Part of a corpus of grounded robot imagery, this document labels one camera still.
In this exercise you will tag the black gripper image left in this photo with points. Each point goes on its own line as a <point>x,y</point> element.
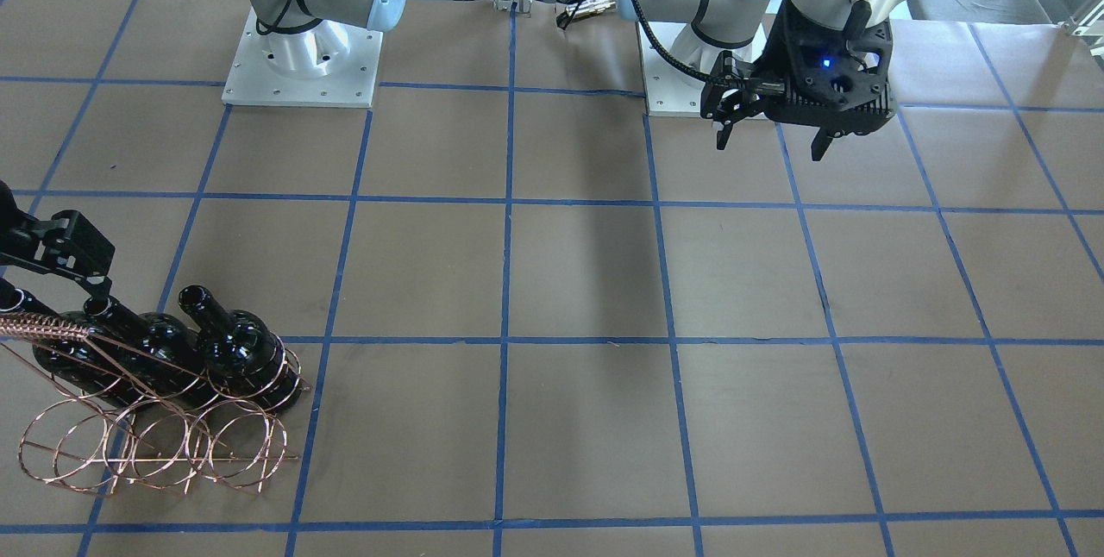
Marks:
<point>53,243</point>

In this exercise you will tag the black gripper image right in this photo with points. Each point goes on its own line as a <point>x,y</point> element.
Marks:
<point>787,54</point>

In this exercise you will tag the dark wine bottle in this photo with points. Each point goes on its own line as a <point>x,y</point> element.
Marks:
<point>161,351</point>

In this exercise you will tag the dark bottle in basket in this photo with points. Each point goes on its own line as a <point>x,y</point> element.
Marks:
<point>242,356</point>
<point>72,361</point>

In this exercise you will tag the copper wire wine basket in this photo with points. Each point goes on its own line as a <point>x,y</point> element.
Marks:
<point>79,443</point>

